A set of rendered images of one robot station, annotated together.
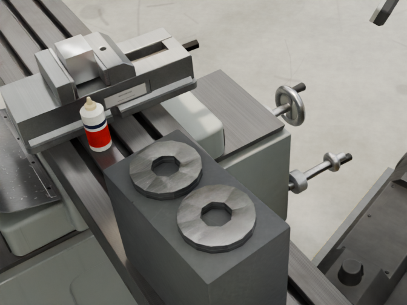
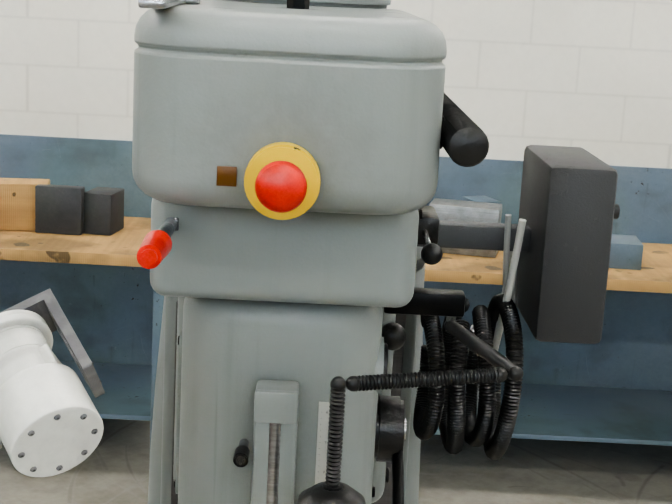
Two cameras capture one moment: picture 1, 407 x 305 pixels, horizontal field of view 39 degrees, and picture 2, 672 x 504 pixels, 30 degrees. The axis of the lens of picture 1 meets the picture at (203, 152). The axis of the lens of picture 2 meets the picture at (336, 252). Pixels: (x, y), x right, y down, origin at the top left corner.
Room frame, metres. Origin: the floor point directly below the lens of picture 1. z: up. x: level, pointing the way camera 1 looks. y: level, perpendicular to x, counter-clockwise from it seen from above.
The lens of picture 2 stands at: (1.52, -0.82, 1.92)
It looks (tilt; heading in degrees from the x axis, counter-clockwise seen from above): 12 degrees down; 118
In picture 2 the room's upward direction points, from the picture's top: 3 degrees clockwise
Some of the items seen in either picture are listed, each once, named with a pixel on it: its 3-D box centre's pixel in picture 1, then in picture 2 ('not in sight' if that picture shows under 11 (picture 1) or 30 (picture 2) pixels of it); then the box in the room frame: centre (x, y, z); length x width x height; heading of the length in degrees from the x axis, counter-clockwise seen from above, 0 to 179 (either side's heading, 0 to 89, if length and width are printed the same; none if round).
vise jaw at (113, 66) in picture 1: (106, 56); not in sight; (0.90, 0.16, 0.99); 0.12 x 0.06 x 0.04; 26
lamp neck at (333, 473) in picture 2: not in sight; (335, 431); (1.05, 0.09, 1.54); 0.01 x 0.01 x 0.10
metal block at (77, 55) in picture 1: (76, 60); not in sight; (0.88, 0.21, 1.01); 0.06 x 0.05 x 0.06; 26
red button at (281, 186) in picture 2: not in sight; (281, 185); (1.03, 0.01, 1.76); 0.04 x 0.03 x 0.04; 29
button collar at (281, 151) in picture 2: not in sight; (282, 180); (1.02, 0.03, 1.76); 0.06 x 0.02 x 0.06; 29
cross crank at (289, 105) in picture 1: (279, 111); not in sight; (1.15, -0.21, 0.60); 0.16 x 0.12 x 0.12; 119
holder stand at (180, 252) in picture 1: (196, 239); not in sight; (0.46, 0.02, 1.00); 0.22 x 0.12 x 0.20; 34
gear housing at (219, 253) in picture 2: not in sight; (290, 217); (0.89, 0.27, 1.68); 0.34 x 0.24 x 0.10; 119
